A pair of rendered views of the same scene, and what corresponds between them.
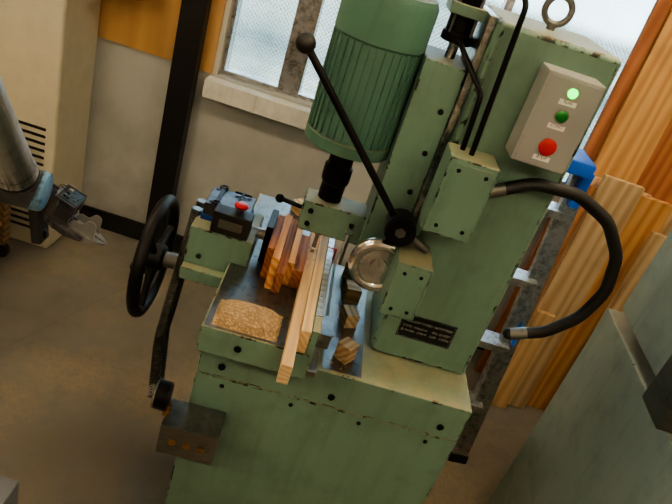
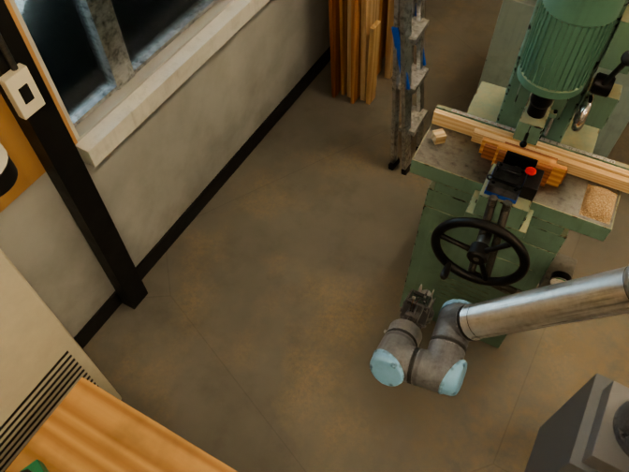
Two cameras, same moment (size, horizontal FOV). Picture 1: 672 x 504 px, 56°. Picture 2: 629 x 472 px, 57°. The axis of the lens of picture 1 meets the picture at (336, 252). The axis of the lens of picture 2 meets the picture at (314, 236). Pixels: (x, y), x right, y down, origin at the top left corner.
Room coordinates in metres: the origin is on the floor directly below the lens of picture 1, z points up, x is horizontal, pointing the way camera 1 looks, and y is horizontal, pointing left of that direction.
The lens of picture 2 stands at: (1.12, 1.42, 2.22)
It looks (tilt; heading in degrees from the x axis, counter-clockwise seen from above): 55 degrees down; 302
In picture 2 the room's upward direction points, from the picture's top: 1 degrees counter-clockwise
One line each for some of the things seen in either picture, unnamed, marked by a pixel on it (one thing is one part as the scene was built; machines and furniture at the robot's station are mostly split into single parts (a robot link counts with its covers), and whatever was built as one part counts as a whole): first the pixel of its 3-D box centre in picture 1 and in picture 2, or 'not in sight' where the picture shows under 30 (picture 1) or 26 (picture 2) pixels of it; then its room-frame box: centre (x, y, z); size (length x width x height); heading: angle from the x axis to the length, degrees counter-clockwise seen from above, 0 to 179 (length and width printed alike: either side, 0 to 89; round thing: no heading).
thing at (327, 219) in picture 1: (331, 219); (533, 120); (1.23, 0.03, 1.03); 0.14 x 0.07 x 0.09; 95
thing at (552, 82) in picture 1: (553, 119); not in sight; (1.12, -0.28, 1.40); 0.10 x 0.06 x 0.16; 95
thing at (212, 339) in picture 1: (257, 265); (509, 185); (1.21, 0.16, 0.87); 0.61 x 0.30 x 0.06; 5
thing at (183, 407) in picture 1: (190, 432); (557, 275); (0.96, 0.17, 0.58); 0.12 x 0.08 x 0.08; 95
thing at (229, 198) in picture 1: (230, 209); (514, 181); (1.20, 0.24, 0.99); 0.13 x 0.11 x 0.06; 5
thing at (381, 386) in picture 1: (341, 329); (516, 159); (1.25, -0.07, 0.76); 0.57 x 0.45 x 0.09; 95
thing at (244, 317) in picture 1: (249, 314); (600, 200); (0.97, 0.12, 0.91); 0.12 x 0.09 x 0.03; 95
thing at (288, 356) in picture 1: (303, 287); (562, 164); (1.11, 0.04, 0.92); 0.55 x 0.02 x 0.04; 5
